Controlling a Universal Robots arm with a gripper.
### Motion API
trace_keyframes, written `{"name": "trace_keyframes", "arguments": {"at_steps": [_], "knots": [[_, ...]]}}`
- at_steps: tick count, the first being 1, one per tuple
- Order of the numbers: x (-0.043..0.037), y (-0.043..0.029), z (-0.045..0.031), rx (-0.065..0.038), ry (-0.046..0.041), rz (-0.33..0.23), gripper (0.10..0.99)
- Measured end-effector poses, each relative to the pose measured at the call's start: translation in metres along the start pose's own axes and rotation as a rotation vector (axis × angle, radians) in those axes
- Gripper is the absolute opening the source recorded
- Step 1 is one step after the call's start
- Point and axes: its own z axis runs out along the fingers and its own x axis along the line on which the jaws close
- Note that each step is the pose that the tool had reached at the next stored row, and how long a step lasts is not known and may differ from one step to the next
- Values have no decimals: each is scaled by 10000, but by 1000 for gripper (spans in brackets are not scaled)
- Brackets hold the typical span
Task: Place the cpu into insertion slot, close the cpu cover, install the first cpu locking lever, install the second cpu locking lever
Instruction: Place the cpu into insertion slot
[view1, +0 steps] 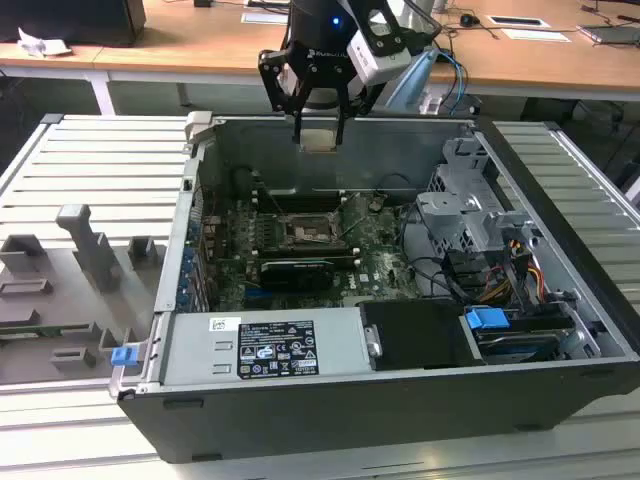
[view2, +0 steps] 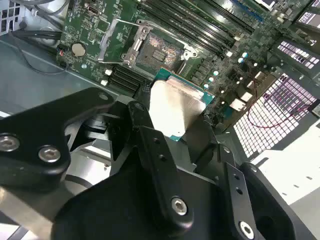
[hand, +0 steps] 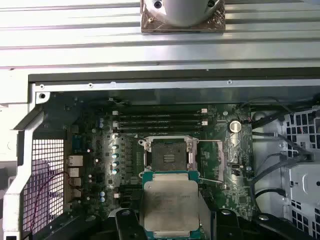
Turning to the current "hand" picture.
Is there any blue VGA port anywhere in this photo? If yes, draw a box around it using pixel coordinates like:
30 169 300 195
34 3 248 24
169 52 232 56
71 135 88 153

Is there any metal wire locking lever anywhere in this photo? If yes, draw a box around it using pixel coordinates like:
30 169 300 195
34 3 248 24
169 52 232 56
199 177 224 184
114 133 141 139

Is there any silver metal drive cage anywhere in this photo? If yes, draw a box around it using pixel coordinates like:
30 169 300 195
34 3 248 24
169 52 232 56
251 93 320 240

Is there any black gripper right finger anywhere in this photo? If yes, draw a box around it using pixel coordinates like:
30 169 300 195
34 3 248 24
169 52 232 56
212 208 317 240

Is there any CPU socket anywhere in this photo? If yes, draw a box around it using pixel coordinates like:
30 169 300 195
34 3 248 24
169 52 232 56
138 135 200 174

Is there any silver coin cell battery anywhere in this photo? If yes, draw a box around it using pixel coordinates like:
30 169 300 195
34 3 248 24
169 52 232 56
229 120 242 133

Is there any CPU silver lid green board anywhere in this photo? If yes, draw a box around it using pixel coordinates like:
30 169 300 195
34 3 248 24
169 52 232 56
139 170 201 239

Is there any square brown base plate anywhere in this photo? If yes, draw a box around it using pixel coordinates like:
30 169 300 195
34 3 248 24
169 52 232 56
140 0 226 33

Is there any green motherboard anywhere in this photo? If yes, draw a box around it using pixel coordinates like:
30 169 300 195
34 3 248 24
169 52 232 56
67 103 256 221

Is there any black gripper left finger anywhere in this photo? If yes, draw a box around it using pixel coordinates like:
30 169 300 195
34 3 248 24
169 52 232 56
33 209 147 240

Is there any black open PC case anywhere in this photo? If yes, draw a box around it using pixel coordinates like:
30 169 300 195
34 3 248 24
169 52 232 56
0 67 320 240

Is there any black looped cable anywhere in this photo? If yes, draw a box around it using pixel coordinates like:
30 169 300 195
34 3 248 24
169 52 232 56
249 151 287 210

